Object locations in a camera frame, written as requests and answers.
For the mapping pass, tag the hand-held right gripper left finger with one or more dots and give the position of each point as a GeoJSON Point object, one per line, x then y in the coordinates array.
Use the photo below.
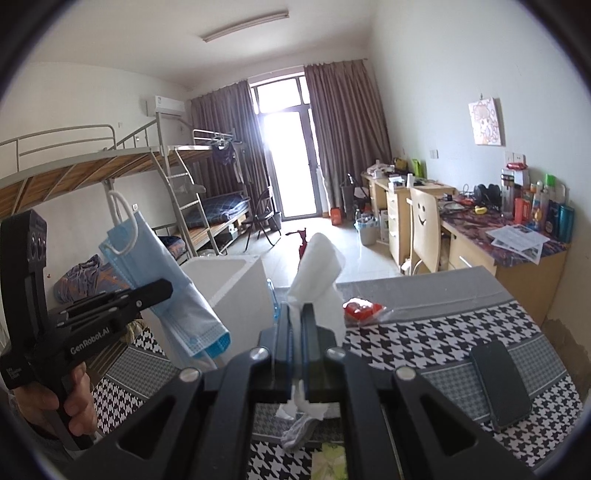
{"type": "Point", "coordinates": [282, 337]}

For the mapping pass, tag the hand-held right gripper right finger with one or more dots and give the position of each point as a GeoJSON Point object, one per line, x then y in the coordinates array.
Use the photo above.
{"type": "Point", "coordinates": [308, 337]}

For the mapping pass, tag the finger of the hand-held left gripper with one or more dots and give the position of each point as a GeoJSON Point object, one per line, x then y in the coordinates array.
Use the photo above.
{"type": "Point", "coordinates": [147, 293]}

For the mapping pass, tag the blue face mask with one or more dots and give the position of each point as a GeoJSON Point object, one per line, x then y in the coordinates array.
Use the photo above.
{"type": "Point", "coordinates": [152, 258]}

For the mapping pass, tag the white tissue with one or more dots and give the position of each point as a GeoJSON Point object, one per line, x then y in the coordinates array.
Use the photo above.
{"type": "Point", "coordinates": [318, 272]}

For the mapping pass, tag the white foam box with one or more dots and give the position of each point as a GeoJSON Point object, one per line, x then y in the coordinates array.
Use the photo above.
{"type": "Point", "coordinates": [240, 286]}

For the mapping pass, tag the person's left hand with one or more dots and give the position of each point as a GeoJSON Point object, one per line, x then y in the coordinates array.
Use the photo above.
{"type": "Point", "coordinates": [81, 406]}

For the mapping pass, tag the red snack packet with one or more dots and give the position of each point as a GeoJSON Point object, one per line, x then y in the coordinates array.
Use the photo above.
{"type": "Point", "coordinates": [360, 310]}

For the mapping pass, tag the blue plaid quilt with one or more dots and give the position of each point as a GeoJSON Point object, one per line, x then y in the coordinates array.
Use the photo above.
{"type": "Point", "coordinates": [87, 281]}

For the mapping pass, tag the red scooter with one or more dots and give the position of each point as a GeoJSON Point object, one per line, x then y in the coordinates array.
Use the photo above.
{"type": "Point", "coordinates": [301, 244]}

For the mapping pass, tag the grey crumpled cloth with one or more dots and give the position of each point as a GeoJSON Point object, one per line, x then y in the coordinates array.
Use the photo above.
{"type": "Point", "coordinates": [295, 431]}

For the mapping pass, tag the dark blue checked bedding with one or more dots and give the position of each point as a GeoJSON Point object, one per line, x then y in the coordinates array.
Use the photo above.
{"type": "Point", "coordinates": [226, 207]}

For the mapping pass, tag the grey trash bin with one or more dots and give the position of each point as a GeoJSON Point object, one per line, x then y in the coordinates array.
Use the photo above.
{"type": "Point", "coordinates": [367, 235]}

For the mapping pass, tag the metal bed ladder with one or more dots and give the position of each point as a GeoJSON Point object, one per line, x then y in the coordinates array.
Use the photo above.
{"type": "Point", "coordinates": [179, 177]}

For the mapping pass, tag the orange bag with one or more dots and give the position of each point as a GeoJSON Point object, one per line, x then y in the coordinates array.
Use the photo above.
{"type": "Point", "coordinates": [336, 217]}

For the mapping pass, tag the large metal bunk bed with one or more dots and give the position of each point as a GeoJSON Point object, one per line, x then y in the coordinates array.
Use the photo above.
{"type": "Point", "coordinates": [83, 170]}

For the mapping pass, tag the houndstooth table cloth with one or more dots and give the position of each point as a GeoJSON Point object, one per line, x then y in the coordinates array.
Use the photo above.
{"type": "Point", "coordinates": [438, 341]}

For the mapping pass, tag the black folding chair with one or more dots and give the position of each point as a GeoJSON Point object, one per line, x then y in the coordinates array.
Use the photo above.
{"type": "Point", "coordinates": [263, 203]}

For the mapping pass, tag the light wooden desk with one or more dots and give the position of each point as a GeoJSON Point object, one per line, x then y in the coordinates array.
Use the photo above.
{"type": "Point", "coordinates": [397, 217]}

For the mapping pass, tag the small metal bunk bed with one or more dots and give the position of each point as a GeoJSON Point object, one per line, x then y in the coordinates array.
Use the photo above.
{"type": "Point", "coordinates": [207, 148]}

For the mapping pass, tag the dark hanging clothes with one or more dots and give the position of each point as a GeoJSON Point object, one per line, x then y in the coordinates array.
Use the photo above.
{"type": "Point", "coordinates": [224, 154]}

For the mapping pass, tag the wooden chair with smiley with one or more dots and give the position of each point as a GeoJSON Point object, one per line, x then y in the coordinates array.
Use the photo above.
{"type": "Point", "coordinates": [425, 221]}

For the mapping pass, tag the glass balcony door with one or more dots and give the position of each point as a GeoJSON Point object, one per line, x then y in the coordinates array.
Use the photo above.
{"type": "Point", "coordinates": [286, 161]}

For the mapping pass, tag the wooden desk with dark cover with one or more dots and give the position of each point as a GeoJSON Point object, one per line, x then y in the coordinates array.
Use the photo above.
{"type": "Point", "coordinates": [466, 258]}

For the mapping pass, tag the brown curtain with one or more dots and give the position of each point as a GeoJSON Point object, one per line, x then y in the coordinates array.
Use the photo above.
{"type": "Point", "coordinates": [346, 124]}
{"type": "Point", "coordinates": [207, 120]}

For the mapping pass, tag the white air conditioner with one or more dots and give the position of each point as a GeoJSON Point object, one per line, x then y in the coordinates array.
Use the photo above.
{"type": "Point", "coordinates": [164, 105]}

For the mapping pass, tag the black smartphone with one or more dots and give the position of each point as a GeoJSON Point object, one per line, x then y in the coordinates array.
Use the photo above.
{"type": "Point", "coordinates": [501, 383]}

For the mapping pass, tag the green paper bag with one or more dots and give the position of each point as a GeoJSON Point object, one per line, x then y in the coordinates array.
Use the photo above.
{"type": "Point", "coordinates": [417, 167]}

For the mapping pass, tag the black headphones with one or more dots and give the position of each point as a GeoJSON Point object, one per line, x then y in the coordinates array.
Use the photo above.
{"type": "Point", "coordinates": [489, 194]}

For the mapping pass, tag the printed paper sheets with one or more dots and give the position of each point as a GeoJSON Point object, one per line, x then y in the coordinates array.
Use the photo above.
{"type": "Point", "coordinates": [521, 240]}

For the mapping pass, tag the row of toiletry bottles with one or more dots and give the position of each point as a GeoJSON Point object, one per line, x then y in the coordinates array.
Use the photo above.
{"type": "Point", "coordinates": [549, 212]}

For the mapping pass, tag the ceiling light tube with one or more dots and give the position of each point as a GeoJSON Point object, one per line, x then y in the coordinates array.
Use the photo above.
{"type": "Point", "coordinates": [244, 30]}

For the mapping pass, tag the white double wall socket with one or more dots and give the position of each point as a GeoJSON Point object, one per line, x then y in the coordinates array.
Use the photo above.
{"type": "Point", "coordinates": [510, 157]}

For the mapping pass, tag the cartoon wall picture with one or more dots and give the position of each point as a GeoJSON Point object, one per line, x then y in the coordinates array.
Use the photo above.
{"type": "Point", "coordinates": [485, 122]}

